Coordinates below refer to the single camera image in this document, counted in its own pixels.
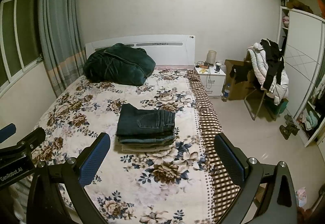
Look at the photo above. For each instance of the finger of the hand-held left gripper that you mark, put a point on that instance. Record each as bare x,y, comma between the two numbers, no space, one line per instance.
7,131
34,137

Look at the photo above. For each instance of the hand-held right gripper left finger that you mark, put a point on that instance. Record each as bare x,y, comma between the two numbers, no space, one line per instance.
95,160

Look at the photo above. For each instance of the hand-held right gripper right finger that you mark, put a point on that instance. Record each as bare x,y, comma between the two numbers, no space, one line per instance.
229,160

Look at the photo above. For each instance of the dark blue jeans pants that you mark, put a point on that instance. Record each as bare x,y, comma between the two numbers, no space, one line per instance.
142,119

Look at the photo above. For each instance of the folded beige pants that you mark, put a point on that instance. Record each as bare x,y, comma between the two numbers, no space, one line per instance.
142,150

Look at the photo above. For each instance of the folded olive pants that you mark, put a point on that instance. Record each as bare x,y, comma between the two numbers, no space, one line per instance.
152,146

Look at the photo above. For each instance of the brown checked bed sheet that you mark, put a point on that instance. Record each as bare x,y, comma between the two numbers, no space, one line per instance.
208,117

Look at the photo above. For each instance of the folded blue jeans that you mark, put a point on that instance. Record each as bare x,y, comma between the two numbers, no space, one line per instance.
152,140

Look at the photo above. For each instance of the bed with floral sheet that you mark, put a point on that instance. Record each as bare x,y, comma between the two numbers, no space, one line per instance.
106,97

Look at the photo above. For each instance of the dark camouflage shoe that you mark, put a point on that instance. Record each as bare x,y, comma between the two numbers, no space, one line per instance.
289,119
288,131

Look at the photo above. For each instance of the plastic water bottle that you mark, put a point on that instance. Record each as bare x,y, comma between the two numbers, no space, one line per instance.
226,93

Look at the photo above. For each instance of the large cardboard box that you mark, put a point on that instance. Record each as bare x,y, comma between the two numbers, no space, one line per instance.
241,90

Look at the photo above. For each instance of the dark green bag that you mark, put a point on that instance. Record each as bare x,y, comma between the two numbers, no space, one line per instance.
281,108

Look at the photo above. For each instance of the white nightstand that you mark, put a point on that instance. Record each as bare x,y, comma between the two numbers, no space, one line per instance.
214,81

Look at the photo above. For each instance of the pale crumpled bag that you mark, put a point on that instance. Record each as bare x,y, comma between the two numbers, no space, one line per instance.
301,197

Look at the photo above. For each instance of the black garment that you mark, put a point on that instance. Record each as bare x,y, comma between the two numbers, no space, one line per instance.
241,71

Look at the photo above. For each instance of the teal folded cloth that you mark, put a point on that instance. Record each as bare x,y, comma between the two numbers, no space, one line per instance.
311,118

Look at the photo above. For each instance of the dark cup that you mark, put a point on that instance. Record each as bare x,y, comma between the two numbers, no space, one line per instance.
218,67

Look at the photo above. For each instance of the chair piled with clothes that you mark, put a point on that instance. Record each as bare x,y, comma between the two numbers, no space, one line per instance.
256,66

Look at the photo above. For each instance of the dark green quilt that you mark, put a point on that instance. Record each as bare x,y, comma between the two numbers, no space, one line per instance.
119,64

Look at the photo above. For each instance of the small beige table lamp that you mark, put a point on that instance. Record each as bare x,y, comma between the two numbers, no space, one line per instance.
211,57

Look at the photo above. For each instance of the white framed window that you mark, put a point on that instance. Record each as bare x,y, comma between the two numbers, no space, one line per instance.
25,28

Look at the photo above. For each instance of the black striped track clothing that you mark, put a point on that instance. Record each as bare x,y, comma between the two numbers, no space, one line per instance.
273,61

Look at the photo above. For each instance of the grey green striped curtain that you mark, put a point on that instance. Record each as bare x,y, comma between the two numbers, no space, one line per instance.
58,23

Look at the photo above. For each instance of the white bed headboard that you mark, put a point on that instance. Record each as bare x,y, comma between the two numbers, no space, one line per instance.
177,53

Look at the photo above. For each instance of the white wardrobe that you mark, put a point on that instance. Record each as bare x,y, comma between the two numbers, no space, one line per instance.
302,48

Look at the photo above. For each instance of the pink cloth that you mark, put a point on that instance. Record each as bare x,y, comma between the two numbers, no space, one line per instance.
286,20

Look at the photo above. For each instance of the brown bag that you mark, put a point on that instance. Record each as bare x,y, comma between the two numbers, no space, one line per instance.
298,4

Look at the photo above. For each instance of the metal frame chair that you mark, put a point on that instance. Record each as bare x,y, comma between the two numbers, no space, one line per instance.
248,105

